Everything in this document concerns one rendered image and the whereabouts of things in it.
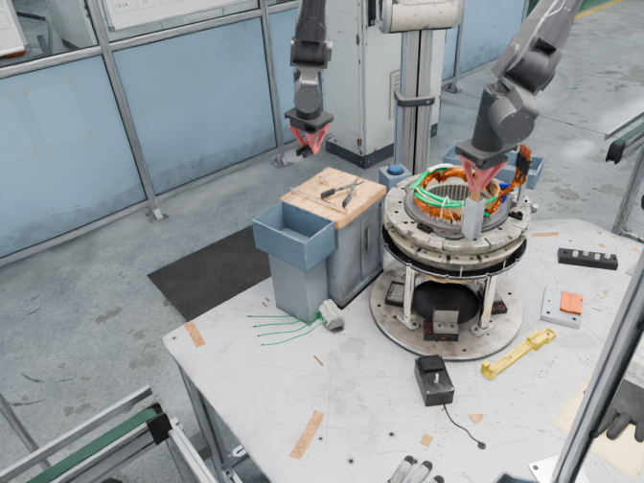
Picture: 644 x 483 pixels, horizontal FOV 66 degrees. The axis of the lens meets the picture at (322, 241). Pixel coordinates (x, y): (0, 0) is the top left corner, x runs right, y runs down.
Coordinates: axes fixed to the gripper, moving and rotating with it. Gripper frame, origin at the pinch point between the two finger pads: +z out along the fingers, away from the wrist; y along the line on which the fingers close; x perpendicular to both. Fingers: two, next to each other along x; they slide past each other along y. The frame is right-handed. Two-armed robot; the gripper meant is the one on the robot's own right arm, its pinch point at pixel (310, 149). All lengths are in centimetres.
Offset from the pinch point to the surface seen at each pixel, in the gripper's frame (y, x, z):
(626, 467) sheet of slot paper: 86, -11, 33
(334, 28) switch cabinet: -134, 176, 46
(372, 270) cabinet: 15.7, 5.2, 36.3
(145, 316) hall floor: -105, -14, 126
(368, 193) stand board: 13.1, 6.1, 11.1
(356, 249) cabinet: 14.9, -1.0, 24.2
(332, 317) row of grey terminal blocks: 18.5, -16.2, 34.3
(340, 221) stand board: 15.0, -7.7, 10.5
